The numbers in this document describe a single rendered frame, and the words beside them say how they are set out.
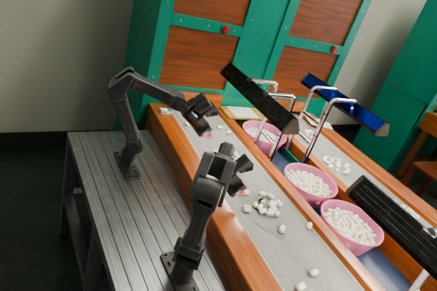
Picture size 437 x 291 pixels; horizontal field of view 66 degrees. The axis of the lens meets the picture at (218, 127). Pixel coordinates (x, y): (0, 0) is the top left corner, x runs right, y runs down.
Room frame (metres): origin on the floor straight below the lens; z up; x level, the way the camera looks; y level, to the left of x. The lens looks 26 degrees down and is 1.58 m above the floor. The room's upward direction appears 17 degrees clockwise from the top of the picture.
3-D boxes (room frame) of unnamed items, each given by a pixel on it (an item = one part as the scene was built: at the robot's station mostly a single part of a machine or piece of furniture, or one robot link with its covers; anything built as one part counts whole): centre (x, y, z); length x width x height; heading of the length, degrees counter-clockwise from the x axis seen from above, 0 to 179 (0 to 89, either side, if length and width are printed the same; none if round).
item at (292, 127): (1.50, -0.12, 1.08); 0.62 x 0.08 x 0.07; 32
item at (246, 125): (1.79, -0.26, 0.72); 0.27 x 0.27 x 0.10
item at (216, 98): (1.84, 0.17, 0.83); 0.30 x 0.06 x 0.07; 122
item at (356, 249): (1.18, -0.65, 0.72); 0.27 x 0.27 x 0.10
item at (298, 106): (2.20, -0.41, 0.83); 0.30 x 0.06 x 0.07; 122
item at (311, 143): (1.75, -0.53, 0.90); 0.20 x 0.19 x 0.45; 32
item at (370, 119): (1.80, -0.59, 1.08); 0.62 x 0.08 x 0.07; 32
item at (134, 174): (1.22, 0.34, 0.71); 0.20 x 0.07 x 0.08; 37
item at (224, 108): (1.98, -0.15, 0.77); 0.33 x 0.15 x 0.01; 122
